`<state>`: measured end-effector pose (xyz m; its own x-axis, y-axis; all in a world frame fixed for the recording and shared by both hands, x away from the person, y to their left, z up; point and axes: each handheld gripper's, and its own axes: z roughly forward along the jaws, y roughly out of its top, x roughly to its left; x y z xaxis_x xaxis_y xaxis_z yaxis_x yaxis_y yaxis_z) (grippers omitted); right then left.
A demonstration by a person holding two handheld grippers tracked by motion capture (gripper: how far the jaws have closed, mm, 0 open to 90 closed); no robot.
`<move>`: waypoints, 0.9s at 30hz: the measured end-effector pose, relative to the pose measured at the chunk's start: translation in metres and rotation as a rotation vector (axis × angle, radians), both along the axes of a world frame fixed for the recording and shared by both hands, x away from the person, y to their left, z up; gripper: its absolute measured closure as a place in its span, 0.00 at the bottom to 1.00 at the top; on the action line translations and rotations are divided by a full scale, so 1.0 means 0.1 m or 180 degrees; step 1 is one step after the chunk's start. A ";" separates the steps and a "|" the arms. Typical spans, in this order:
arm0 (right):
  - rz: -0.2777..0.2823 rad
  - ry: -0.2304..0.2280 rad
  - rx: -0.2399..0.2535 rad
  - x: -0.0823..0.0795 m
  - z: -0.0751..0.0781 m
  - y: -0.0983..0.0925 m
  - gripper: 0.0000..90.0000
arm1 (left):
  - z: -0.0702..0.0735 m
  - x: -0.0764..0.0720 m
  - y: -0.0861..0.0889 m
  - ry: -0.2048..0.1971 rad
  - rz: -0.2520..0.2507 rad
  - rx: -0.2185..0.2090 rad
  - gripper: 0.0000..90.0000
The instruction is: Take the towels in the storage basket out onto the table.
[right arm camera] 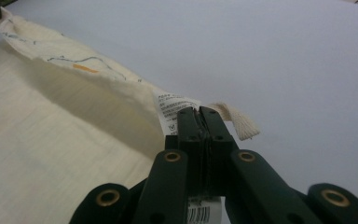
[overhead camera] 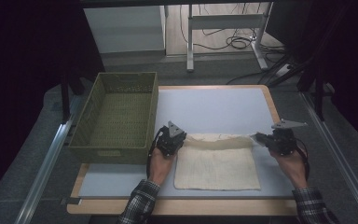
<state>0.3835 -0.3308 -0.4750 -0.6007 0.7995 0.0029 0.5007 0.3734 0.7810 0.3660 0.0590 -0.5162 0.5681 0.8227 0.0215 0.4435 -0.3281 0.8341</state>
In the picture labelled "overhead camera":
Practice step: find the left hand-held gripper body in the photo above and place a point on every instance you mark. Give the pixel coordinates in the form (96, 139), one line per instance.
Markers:
(169, 141)

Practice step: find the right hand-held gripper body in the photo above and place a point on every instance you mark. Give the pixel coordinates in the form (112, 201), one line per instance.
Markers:
(284, 140)

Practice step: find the cream knitted cloth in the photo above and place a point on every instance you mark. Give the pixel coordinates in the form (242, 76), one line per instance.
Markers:
(217, 168)

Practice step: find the person's left hand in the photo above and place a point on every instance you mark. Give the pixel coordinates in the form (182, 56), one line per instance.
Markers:
(160, 168)

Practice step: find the person's right hand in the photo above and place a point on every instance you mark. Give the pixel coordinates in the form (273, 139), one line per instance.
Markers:
(292, 169)

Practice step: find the white table mat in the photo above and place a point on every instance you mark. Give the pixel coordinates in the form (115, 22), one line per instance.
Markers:
(217, 109)

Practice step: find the green plastic basket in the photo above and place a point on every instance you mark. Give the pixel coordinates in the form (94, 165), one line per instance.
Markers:
(118, 124)

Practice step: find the black metal stand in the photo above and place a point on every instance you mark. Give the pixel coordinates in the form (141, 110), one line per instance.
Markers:
(65, 96)
(318, 93)

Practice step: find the white power strip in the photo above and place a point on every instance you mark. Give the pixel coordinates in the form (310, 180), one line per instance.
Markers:
(282, 71)

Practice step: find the white cabinet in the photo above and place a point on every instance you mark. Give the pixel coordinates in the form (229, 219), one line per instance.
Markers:
(124, 29)

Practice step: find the aluminium rail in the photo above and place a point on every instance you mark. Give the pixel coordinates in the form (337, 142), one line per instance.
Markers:
(338, 155)
(43, 174)

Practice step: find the black table edge bracket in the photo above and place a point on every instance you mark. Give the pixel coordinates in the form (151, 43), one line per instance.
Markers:
(71, 201)

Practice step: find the white metal desk frame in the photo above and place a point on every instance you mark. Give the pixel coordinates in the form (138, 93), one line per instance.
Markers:
(223, 21)

